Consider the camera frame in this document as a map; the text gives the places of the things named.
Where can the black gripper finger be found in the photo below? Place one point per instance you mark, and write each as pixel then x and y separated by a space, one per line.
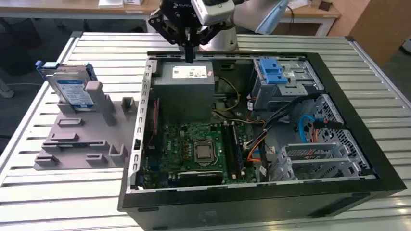
pixel 161 25
pixel 213 30

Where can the hard disk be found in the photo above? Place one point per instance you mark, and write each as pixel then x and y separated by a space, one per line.
pixel 72 93

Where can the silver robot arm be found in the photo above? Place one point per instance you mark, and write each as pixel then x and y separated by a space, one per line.
pixel 224 41

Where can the metal disk bay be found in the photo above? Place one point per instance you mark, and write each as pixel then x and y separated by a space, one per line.
pixel 318 160

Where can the white labelled box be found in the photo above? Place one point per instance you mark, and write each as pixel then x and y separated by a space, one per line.
pixel 132 2

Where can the white cardboard box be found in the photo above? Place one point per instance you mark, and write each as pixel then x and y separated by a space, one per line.
pixel 111 3

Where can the blue drive bay latch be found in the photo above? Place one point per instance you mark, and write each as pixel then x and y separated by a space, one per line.
pixel 271 72

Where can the wooden desk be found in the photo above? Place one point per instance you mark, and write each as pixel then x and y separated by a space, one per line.
pixel 80 9

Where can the gray power supply unit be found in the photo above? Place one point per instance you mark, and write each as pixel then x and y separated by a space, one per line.
pixel 183 96

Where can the metal optical drive cage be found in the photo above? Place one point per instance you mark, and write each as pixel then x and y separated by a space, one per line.
pixel 288 91

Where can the small brown square object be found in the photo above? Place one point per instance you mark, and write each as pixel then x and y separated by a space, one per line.
pixel 326 5

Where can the green motherboard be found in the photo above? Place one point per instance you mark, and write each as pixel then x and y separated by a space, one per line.
pixel 179 134

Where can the black office chair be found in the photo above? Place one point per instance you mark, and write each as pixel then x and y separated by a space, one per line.
pixel 19 48

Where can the CPU socket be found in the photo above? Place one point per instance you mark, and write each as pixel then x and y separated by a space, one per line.
pixel 204 141

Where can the black RAM stick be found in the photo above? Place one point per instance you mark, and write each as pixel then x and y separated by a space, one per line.
pixel 239 149

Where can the silver CPU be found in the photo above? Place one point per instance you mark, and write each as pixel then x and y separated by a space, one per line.
pixel 203 152

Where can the wooden cabinet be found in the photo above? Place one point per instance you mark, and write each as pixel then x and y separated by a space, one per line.
pixel 379 29

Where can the gray metal desk foot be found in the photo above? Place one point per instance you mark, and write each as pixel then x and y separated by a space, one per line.
pixel 5 91

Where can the RAM stick in rack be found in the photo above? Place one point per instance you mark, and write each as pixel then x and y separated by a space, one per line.
pixel 76 144

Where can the gray parts rack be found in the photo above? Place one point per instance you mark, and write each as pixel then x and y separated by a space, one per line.
pixel 80 149

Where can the black orange striped sticker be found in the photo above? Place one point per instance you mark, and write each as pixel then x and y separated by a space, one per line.
pixel 304 154

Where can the black graphics card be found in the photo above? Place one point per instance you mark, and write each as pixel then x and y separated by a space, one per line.
pixel 199 178

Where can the black PC case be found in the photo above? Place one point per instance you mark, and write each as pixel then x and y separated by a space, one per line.
pixel 224 207

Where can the white camera box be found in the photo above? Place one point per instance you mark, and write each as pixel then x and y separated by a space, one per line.
pixel 215 12

